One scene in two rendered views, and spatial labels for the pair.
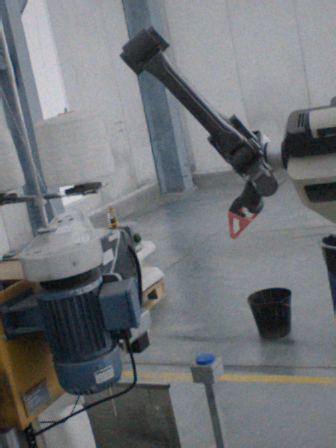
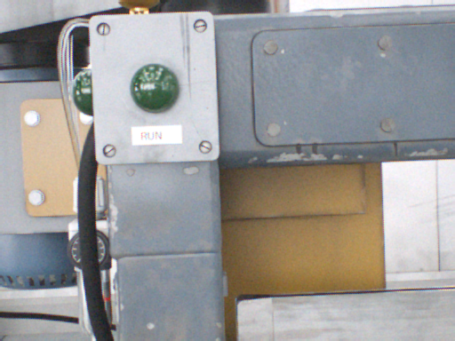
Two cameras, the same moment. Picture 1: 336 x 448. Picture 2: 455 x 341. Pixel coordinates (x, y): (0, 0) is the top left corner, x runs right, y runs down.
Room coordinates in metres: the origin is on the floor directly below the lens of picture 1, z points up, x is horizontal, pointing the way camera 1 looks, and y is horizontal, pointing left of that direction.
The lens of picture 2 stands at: (2.45, -0.12, 1.26)
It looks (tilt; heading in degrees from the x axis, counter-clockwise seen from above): 3 degrees down; 149
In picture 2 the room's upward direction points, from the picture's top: 2 degrees counter-clockwise
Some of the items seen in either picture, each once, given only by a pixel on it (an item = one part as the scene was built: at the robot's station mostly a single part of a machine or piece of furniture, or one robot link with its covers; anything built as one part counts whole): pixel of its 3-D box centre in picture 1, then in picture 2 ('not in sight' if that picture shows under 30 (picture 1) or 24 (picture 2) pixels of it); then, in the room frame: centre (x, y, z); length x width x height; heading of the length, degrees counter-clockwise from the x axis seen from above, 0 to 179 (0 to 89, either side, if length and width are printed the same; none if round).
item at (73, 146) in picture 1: (73, 148); not in sight; (1.53, 0.18, 1.61); 0.17 x 0.17 x 0.17
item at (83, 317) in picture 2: not in sight; (94, 301); (1.68, 0.19, 1.11); 0.03 x 0.03 x 0.06
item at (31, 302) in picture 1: (34, 312); not in sight; (1.41, 0.33, 1.27); 0.12 x 0.09 x 0.09; 151
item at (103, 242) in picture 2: not in sight; (89, 249); (1.70, 0.18, 1.16); 0.04 x 0.02 x 0.04; 61
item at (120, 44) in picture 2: (125, 239); (156, 90); (1.93, 0.13, 1.28); 0.08 x 0.05 x 0.09; 61
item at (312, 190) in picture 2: not in sight; (244, 130); (1.70, 0.33, 1.26); 0.22 x 0.05 x 0.16; 61
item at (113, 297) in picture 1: (121, 309); not in sight; (1.39, 0.14, 1.25); 0.10 x 0.08 x 0.12; 176
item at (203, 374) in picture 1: (207, 369); not in sight; (1.95, -0.03, 0.81); 0.08 x 0.08 x 0.06; 61
